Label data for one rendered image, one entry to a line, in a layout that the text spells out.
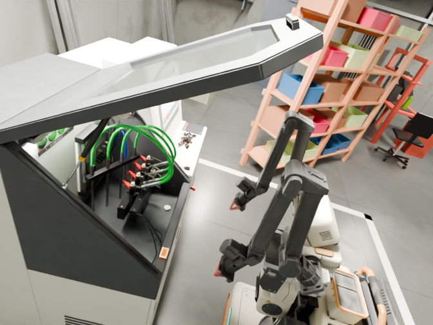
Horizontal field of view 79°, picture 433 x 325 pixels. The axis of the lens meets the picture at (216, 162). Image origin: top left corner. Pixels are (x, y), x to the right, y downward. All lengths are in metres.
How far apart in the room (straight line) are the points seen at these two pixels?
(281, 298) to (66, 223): 1.03
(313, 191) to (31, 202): 0.93
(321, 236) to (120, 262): 0.80
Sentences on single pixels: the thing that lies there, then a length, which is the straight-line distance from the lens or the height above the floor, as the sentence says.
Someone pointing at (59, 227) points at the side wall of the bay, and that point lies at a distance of 1.16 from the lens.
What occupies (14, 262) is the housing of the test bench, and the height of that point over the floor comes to 0.82.
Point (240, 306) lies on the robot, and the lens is 2.04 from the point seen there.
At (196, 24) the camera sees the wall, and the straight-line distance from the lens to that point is 7.45.
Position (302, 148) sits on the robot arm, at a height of 1.49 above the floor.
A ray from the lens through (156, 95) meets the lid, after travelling 0.66.
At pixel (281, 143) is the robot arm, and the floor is 1.48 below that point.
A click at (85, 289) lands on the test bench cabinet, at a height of 0.74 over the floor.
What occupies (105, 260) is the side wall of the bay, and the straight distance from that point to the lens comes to 1.21.
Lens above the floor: 2.01
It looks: 34 degrees down
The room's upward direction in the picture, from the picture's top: 17 degrees clockwise
